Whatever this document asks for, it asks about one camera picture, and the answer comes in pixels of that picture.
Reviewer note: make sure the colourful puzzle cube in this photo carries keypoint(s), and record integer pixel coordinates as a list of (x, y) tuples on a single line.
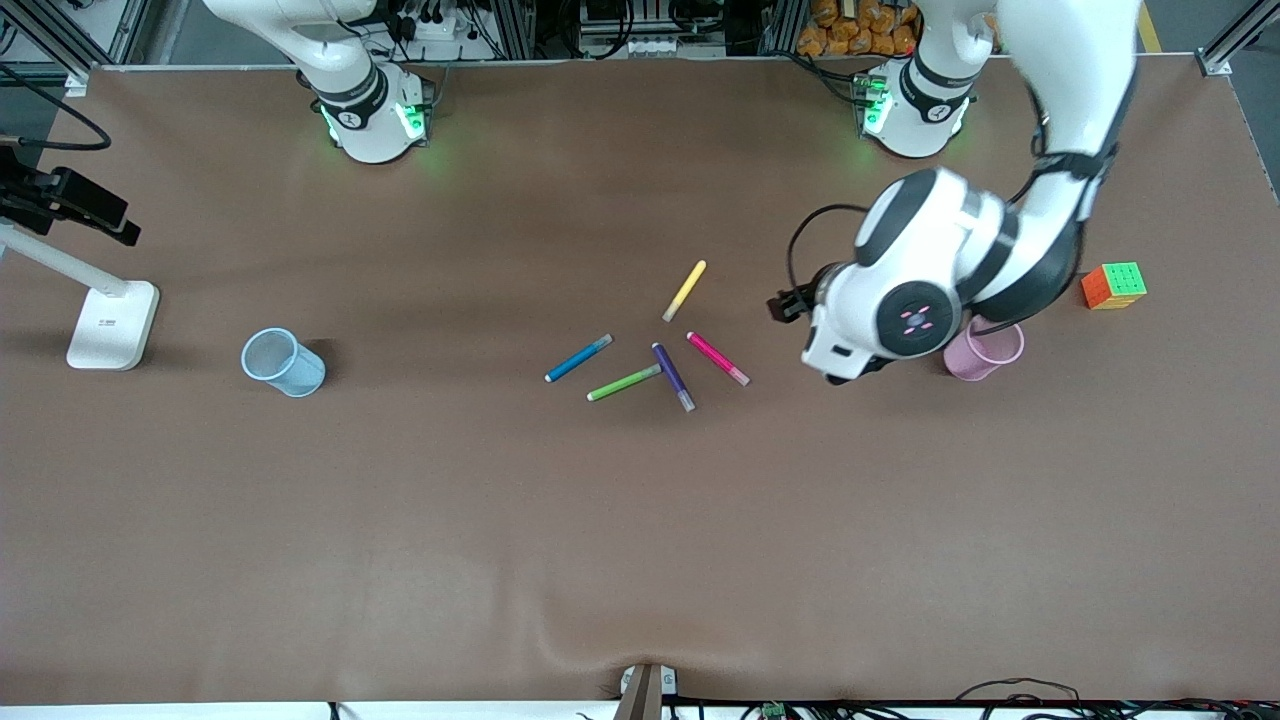
[(1112, 287)]

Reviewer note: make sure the pink plastic cup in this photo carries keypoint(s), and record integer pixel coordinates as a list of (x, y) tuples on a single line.
[(985, 362)]

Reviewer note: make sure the blue plastic cup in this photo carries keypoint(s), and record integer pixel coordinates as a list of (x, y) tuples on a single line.
[(290, 372)]

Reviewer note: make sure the white desk lamp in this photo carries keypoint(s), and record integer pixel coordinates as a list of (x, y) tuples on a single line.
[(112, 330)]

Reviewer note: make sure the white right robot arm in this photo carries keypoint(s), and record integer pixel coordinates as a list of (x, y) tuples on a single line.
[(360, 130)]

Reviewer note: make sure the purple marker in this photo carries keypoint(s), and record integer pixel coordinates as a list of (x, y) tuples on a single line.
[(673, 377)]

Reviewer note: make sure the blue marker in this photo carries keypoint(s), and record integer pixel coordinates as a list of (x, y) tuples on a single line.
[(578, 358)]

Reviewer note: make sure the aluminium frame profile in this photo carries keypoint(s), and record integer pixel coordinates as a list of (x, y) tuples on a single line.
[(1215, 62), (75, 80)]

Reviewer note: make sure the yellow marker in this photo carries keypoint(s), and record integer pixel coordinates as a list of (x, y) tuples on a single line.
[(685, 291)]

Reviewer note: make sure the green marker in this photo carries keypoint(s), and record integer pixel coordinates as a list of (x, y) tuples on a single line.
[(624, 383)]

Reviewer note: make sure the pink marker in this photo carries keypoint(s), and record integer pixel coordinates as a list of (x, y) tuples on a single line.
[(718, 359)]

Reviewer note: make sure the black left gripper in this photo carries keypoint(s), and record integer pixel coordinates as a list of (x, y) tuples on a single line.
[(797, 300)]

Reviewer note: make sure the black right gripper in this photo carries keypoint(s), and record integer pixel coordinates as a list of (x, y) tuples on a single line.
[(14, 172)]

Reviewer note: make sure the white power strip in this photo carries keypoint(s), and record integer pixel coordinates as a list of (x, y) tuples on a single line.
[(435, 30)]

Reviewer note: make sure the orange packets pile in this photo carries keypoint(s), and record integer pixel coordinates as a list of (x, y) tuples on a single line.
[(850, 40)]

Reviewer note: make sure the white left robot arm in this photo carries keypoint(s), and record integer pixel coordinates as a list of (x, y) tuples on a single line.
[(1070, 80)]

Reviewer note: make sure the brown table cover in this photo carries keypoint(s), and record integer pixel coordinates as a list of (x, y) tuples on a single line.
[(640, 550)]

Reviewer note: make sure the white terminal block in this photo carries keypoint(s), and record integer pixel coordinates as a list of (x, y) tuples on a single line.
[(650, 46)]

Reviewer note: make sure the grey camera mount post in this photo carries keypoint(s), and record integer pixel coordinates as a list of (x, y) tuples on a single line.
[(645, 695)]

